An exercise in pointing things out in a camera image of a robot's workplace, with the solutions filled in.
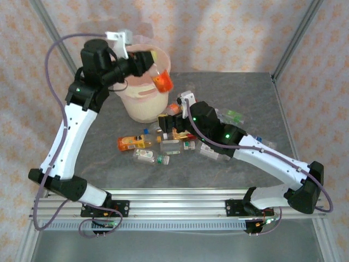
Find floral patterned backdrop cloth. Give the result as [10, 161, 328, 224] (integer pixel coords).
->
[0, 0, 349, 262]

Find cream plastic bin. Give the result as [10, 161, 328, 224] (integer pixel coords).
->
[112, 43, 172, 124]

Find grey slotted cable duct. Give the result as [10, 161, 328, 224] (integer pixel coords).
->
[40, 220, 248, 232]

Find clear bottle green label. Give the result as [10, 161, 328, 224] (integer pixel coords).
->
[214, 107, 245, 126]

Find aluminium table side rail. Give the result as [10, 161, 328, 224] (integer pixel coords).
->
[271, 73, 300, 164]

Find clear bottle blue yellow label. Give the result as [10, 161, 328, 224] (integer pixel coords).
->
[149, 122, 164, 135]

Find orange tinted plastic bottle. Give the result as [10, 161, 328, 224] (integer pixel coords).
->
[151, 68, 175, 94]

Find orange juice plastic bottle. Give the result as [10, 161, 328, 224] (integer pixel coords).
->
[117, 133, 167, 152]

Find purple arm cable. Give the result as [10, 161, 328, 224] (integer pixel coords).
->
[182, 98, 335, 237]
[32, 32, 124, 239]

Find clear bottle green white cap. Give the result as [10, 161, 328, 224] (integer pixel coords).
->
[159, 139, 197, 157]

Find yellow tea bottle red label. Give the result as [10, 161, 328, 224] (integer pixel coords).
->
[170, 130, 197, 142]

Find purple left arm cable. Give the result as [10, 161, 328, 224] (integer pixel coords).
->
[32, 32, 124, 239]

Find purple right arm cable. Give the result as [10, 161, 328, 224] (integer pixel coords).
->
[182, 98, 335, 237]

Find clear bottle white barcode label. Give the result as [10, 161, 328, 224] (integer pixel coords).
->
[195, 141, 233, 164]

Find aluminium frame leg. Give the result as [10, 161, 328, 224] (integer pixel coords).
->
[15, 218, 41, 262]
[312, 218, 338, 262]

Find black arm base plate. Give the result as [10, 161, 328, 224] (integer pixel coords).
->
[80, 200, 130, 218]
[225, 199, 274, 218]

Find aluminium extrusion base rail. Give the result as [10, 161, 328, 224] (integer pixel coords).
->
[29, 187, 327, 219]

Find grey metal lower panel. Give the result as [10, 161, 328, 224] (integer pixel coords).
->
[31, 230, 325, 262]

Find aluminium frame post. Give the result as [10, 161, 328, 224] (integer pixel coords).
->
[270, 0, 325, 83]
[29, 0, 82, 80]

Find clear plastic bottle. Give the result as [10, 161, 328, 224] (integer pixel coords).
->
[251, 134, 276, 150]

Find small circuit board green LED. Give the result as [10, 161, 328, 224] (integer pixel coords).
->
[91, 219, 121, 229]
[255, 217, 282, 227]

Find clear bottle white printed label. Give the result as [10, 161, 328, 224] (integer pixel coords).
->
[132, 148, 171, 166]

